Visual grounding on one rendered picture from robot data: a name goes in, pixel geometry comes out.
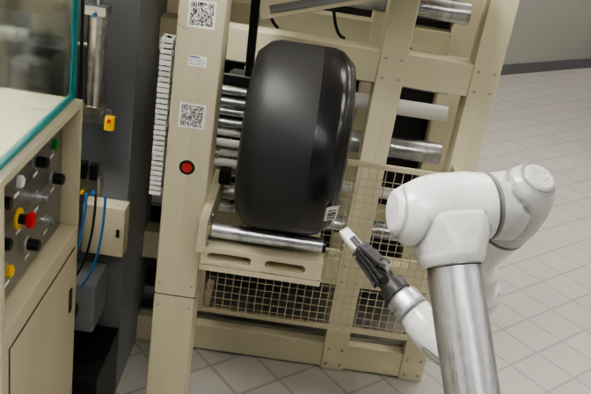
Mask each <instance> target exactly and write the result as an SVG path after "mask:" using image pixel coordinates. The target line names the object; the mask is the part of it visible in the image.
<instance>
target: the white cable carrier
mask: <svg viewBox="0 0 591 394"><path fill-rule="evenodd" d="M161 42H162V43H161V44H160V47H161V48H160V53H161V54H160V55H159V59H160V60H159V64H160V65H159V67H158V68H159V69H160V70H159V71H158V75H159V77H158V78H157V81H158V82H157V86H158V87H157V101H156V102H157V103H156V110H155V114H156V115H155V118H156V119H155V125H154V133H153V134H154V135H153V139H154V140H153V144H154V145H153V146H152V149H153V150H152V157H151V158H152V161H151V164H152V166H151V171H150V174H151V175H150V190H149V194H155V195H160V194H161V192H162V191H163V190H164V169H165V159H166V158H165V156H166V149H167V147H166V145H167V135H168V132H167V131H168V125H169V118H170V115H169V114H170V111H169V110H170V107H171V106H170V104H171V101H170V99H171V88H172V77H173V74H172V72H173V66H174V57H173V56H174V55H175V52H174V51H175V46H176V35H173V34H167V33H165V34H164V36H163V37H161Z"/></svg>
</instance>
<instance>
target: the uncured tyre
mask: <svg viewBox="0 0 591 394"><path fill-rule="evenodd" d="M355 96H356V70H355V65H354V63H353V62H352V61H351V60H350V58H349V57H348V56H347V54H346V53H345V52H343V51H341V50H339V49H337V48H335V47H325V46H319V45H313V44H307V43H302V42H295V41H290V40H273V41H271V42H270V43H268V44H267V45H265V46H264V47H263V48H261V49H260V50H259V51H258V54H257V57H256V60H255V63H254V65H253V68H252V73H251V78H250V82H249V87H248V92H247V96H246V101H245V107H244V117H243V123H242V128H241V135H240V141H239V148H238V155H237V169H236V178H235V211H236V213H237V214H238V215H239V216H240V218H241V219H242V220H243V221H244V223H245V224H247V225H250V226H252V227H253V228H257V229H263V230H275V231H280V232H287V233H293V234H299V235H305V236H309V235H316V234H318V233H319V232H321V231H322V230H324V229H326V228H327V227H329V226H330V225H331V224H332V221H333V220H330V221H325V222H323V220H324V216H325V209H326V208H329V207H334V206H338V204H339V198H340V195H341V191H342V187H343V183H344V179H345V175H346V169H347V160H348V155H349V150H350V143H351V138H352V131H353V124H354V109H355Z"/></svg>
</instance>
